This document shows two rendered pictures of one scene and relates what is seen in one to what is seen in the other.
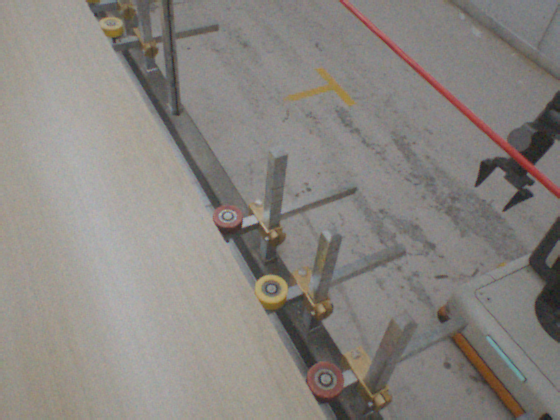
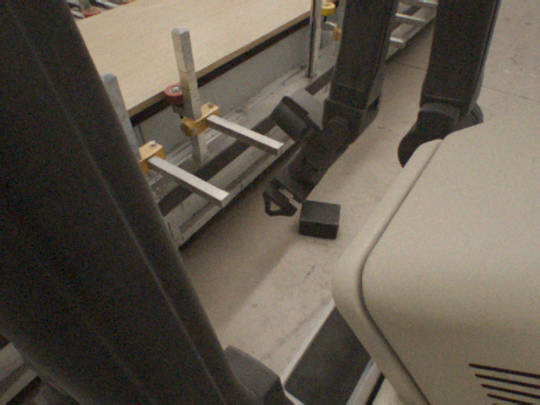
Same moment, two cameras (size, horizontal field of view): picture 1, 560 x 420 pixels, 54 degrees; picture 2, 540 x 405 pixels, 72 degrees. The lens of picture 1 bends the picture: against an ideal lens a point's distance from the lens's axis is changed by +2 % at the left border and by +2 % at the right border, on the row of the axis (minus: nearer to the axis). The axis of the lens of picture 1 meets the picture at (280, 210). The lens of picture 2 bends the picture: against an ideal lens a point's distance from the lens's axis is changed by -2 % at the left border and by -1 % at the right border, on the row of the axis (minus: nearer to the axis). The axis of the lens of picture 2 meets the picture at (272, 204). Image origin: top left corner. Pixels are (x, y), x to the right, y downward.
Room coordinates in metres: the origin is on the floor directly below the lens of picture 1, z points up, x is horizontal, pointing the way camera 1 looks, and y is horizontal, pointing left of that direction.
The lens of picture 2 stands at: (0.81, -1.03, 1.52)
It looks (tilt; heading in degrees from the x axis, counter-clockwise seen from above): 46 degrees down; 69
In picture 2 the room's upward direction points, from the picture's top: straight up
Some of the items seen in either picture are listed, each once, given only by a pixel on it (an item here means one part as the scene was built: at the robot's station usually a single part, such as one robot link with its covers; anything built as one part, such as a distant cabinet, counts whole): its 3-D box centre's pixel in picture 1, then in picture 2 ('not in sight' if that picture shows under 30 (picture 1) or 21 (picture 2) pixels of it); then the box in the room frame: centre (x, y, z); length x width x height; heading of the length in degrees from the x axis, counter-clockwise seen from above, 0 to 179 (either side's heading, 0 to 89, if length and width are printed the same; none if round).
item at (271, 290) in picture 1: (270, 300); not in sight; (0.72, 0.00, 0.85); 0.08 x 0.08 x 0.11
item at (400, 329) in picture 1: (378, 374); not in sight; (0.54, -0.26, 0.90); 0.04 x 0.04 x 0.48; 33
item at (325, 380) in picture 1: (322, 389); not in sight; (0.51, -0.14, 0.85); 0.08 x 0.08 x 0.11
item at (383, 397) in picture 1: (366, 379); not in sight; (0.56, -0.24, 0.83); 0.14 x 0.06 x 0.05; 33
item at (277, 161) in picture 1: (271, 214); (192, 106); (0.96, 0.02, 0.90); 0.04 x 0.04 x 0.48; 33
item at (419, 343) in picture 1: (391, 357); not in sight; (0.62, -0.30, 0.83); 0.43 x 0.03 x 0.04; 123
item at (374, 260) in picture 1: (336, 277); (166, 170); (0.83, -0.17, 0.83); 0.43 x 0.03 x 0.04; 123
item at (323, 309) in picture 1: (311, 293); (141, 161); (0.77, -0.10, 0.83); 0.14 x 0.06 x 0.05; 33
